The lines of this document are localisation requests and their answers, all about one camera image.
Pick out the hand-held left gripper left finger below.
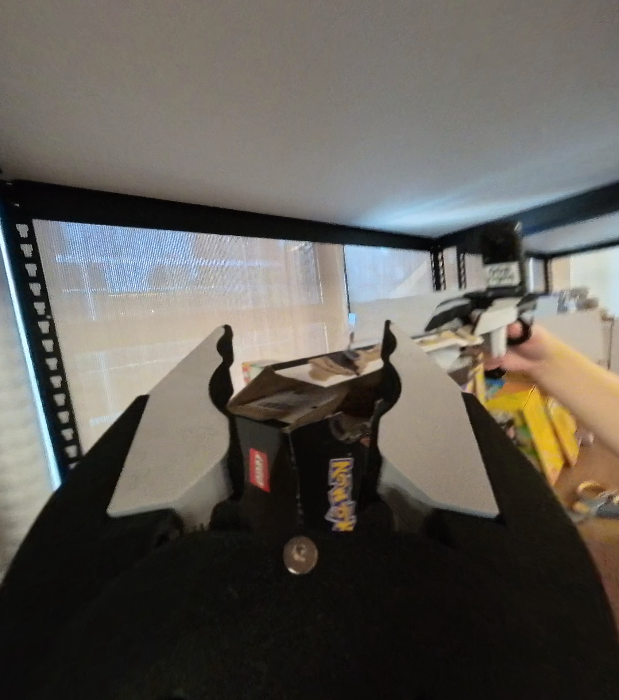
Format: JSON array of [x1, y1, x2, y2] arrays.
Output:
[[106, 324, 235, 525]]

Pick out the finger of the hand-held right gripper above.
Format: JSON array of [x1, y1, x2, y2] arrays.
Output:
[[424, 297, 477, 334]]

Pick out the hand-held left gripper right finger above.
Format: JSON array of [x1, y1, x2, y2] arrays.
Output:
[[376, 320, 500, 519]]

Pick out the black toy box tan base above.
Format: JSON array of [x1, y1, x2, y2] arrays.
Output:
[[226, 350, 400, 532]]

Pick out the black metal shelf rack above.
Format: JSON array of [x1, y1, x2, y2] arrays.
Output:
[[0, 0, 619, 602]]

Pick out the person's right forearm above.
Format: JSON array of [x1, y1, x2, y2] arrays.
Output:
[[528, 328, 619, 485]]

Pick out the person's right hand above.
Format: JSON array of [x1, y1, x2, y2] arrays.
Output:
[[483, 322, 553, 379]]

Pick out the translucent window blind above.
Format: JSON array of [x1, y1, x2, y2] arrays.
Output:
[[30, 219, 436, 438]]

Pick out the grey yellow scissors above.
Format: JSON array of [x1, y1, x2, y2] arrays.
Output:
[[568, 480, 619, 521]]

